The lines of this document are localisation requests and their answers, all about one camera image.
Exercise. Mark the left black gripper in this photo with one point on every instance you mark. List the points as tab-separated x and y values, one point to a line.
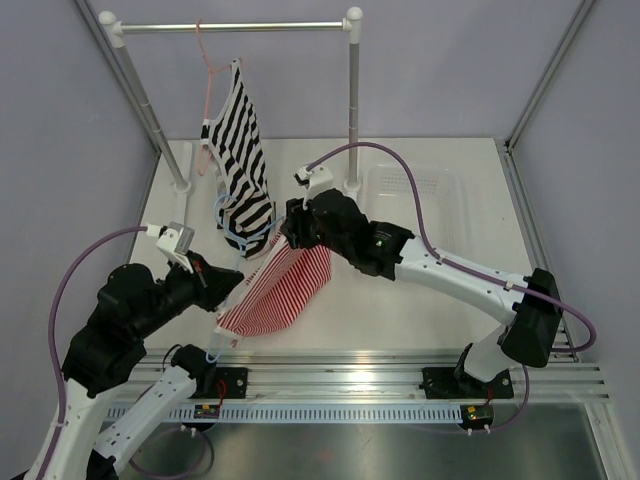
217	279

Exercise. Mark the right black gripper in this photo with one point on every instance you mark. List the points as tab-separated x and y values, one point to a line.
295	227

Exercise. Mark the red white striped tank top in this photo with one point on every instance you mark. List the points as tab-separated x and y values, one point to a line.
276	294

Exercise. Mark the blue hanger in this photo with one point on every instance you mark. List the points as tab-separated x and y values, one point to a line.
221	338

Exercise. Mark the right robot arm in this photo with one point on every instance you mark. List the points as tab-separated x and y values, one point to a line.
523	305

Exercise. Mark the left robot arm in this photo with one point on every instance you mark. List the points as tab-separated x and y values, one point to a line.
131	306

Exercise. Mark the black white striped tank top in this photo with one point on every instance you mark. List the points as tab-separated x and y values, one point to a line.
233	141

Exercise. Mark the pink hanger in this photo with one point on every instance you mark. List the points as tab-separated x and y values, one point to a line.
203	159

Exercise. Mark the white plastic basket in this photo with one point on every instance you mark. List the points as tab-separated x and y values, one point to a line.
387	196

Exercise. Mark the silver white clothes rack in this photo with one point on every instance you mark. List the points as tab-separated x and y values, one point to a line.
180	161

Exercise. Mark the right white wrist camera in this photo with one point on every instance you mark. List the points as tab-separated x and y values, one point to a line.
314	181

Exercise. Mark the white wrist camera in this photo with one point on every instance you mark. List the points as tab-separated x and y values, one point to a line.
173	241
314	181

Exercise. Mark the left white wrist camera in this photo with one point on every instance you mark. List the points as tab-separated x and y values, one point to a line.
173	241

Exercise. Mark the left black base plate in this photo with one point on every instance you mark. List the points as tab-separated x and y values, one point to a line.
230	383

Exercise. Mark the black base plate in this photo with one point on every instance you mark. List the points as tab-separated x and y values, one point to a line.
230	383
446	383

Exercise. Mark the white slotted cable duct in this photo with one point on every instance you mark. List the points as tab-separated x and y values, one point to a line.
281	413

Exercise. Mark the aluminium mounting rail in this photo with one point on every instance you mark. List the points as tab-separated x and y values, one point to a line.
384	366

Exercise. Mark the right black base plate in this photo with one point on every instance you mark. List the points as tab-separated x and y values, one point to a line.
446	383

